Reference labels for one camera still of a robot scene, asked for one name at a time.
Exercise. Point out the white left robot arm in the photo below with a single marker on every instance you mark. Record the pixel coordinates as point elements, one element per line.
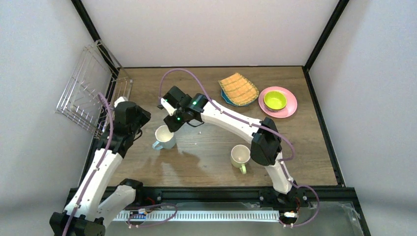
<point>97,176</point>

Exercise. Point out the light blue mug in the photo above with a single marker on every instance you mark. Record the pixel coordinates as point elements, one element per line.
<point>165,139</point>

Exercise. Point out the pale green mug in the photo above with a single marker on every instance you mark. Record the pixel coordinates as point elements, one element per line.
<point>239,157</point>

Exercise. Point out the white slotted cable duct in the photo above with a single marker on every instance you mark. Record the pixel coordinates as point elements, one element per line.
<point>202,215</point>

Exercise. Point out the lime green bowl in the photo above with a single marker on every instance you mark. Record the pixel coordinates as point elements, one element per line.
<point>275,100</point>

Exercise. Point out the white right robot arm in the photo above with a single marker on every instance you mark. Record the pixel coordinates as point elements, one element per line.
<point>262,135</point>

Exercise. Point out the metal wire dish rack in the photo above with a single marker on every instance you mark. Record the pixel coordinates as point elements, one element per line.
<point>97,71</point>

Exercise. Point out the pink round plate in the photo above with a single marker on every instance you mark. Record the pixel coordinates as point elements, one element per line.
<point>286,112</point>

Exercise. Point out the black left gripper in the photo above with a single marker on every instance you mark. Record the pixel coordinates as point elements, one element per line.
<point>143,116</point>

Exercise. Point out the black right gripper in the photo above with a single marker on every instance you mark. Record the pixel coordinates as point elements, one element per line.
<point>172,122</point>

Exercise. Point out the black aluminium frame rail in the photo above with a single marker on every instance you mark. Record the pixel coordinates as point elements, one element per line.
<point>266,196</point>

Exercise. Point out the teal polka dot plate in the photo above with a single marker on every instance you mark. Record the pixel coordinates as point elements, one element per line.
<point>228,101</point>

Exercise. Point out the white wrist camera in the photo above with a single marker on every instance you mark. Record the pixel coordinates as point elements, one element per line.
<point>167,106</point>

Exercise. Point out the bamboo pattern square plate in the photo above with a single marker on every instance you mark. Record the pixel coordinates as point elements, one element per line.
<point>239,89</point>

